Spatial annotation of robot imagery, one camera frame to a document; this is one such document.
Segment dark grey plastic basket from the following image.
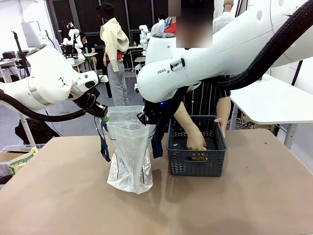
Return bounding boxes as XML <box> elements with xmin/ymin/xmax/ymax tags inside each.
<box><xmin>166</xmin><ymin>115</ymin><xmax>228</xmax><ymax>178</ymax></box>

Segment cream jacket on mannequin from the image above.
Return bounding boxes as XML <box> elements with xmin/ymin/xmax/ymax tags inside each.
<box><xmin>100</xmin><ymin>17</ymin><xmax>130</xmax><ymax>72</ymax></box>

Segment person's left hand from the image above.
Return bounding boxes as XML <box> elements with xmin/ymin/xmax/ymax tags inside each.
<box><xmin>214</xmin><ymin>117</ymin><xmax>227</xmax><ymax>139</ymax></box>

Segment black backpack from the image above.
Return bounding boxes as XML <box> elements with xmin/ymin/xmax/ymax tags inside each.
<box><xmin>14</xmin><ymin>117</ymin><xmax>61</xmax><ymax>145</ymax></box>

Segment white side table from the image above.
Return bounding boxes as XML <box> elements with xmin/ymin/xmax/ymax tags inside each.
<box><xmin>229</xmin><ymin>73</ymin><xmax>313</xmax><ymax>125</ymax></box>

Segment seated person in dark shirt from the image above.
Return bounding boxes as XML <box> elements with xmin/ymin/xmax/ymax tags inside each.
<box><xmin>79</xmin><ymin>32</ymin><xmax>98</xmax><ymax>74</ymax></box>

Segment white shopping bag navy handles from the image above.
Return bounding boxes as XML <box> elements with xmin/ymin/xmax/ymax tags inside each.
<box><xmin>94</xmin><ymin>105</ymin><xmax>163</xmax><ymax>195</ymax></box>

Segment white board panel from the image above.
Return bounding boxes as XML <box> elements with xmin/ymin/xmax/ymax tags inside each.
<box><xmin>21</xmin><ymin>21</ymin><xmax>41</xmax><ymax>48</ymax></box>

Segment person in black striped shirt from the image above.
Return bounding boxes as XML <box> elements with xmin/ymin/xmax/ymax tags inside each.
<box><xmin>175</xmin><ymin>0</ymin><xmax>232</xmax><ymax>118</ymax></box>

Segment clear plastic bin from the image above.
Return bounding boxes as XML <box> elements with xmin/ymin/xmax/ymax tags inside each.
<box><xmin>0</xmin><ymin>144</ymin><xmax>47</xmax><ymax>154</ymax></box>

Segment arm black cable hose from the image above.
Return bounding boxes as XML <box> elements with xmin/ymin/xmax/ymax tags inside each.
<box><xmin>153</xmin><ymin>0</ymin><xmax>312</xmax><ymax>144</ymax></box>
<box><xmin>0</xmin><ymin>88</ymin><xmax>97</xmax><ymax>123</ymax></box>

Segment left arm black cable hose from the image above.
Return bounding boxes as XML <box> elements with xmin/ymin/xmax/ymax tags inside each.
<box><xmin>0</xmin><ymin>88</ymin><xmax>97</xmax><ymax>123</ymax></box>

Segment black tripod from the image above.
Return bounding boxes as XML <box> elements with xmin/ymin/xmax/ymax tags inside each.
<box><xmin>10</xmin><ymin>30</ymin><xmax>31</xmax><ymax>77</ymax></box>

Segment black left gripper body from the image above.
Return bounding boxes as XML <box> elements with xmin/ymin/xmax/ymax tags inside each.
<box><xmin>73</xmin><ymin>87</ymin><xmax>109</xmax><ymax>118</ymax></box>

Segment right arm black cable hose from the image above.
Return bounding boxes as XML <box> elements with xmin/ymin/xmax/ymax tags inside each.
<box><xmin>153</xmin><ymin>0</ymin><xmax>312</xmax><ymax>144</ymax></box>

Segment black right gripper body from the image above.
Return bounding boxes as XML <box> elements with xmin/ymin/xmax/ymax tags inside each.
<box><xmin>136</xmin><ymin>98</ymin><xmax>172</xmax><ymax>126</ymax></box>

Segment white background desk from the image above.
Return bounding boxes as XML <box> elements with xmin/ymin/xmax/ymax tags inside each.
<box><xmin>70</xmin><ymin>51</ymin><xmax>99</xmax><ymax>67</ymax></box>

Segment white stand pole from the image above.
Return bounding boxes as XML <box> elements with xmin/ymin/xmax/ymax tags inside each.
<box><xmin>18</xmin><ymin>112</ymin><xmax>36</xmax><ymax>145</ymax></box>

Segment green printed cardboard box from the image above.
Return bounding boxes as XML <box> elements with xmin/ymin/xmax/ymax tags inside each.
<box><xmin>8</xmin><ymin>146</ymin><xmax>39</xmax><ymax>176</ymax></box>

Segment person's right hand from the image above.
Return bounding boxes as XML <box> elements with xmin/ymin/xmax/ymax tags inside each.
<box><xmin>186</xmin><ymin>131</ymin><xmax>207</xmax><ymax>151</ymax></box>

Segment grey trousers on mannequin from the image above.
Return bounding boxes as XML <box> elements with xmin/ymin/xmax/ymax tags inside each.
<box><xmin>107</xmin><ymin>60</ymin><xmax>130</xmax><ymax>107</ymax></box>

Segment person's left forearm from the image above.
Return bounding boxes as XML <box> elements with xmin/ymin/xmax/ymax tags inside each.
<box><xmin>215</xmin><ymin>95</ymin><xmax>232</xmax><ymax>122</ymax></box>

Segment person's right forearm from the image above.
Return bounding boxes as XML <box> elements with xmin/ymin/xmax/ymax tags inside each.
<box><xmin>173</xmin><ymin>101</ymin><xmax>200</xmax><ymax>138</ymax></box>

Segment yellow packaged snack item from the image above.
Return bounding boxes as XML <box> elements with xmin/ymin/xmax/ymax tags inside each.
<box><xmin>192</xmin><ymin>145</ymin><xmax>210</xmax><ymax>163</ymax></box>

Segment black hat on mannequin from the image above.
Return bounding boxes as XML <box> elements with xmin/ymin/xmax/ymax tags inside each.
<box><xmin>95</xmin><ymin>1</ymin><xmax>116</xmax><ymax>20</ymax></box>

